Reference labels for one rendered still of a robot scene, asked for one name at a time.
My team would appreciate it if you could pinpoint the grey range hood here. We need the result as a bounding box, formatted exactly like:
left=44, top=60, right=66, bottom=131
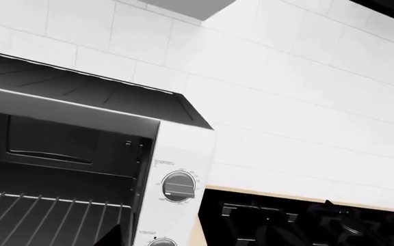
left=137, top=0, right=237, bottom=23

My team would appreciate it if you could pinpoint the grey timer knob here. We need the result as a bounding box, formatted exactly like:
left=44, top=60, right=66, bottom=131
left=148, top=237, right=179, bottom=246

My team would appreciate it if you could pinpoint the black wall cabinet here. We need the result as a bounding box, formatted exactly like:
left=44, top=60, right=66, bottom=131
left=348, top=0, right=394, bottom=27

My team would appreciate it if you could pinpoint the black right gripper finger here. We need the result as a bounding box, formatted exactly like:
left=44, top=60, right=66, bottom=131
left=93, top=221, right=135, bottom=246

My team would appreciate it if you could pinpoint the grey temperature knob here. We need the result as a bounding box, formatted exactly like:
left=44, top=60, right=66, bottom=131
left=161, top=170, right=198, bottom=204

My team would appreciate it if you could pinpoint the black cast iron stove grate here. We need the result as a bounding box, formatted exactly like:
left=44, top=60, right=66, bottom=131
left=220, top=199, right=394, bottom=246

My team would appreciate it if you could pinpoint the white toaster oven black top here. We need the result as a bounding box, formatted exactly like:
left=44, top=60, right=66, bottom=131
left=0, top=48, right=217, bottom=246

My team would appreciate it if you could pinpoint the metal wire oven rack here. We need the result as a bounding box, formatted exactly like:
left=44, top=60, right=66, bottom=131
left=0, top=189, right=133, bottom=246

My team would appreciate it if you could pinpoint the black gas cooktop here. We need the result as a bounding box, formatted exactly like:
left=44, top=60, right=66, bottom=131
left=196, top=187, right=394, bottom=246

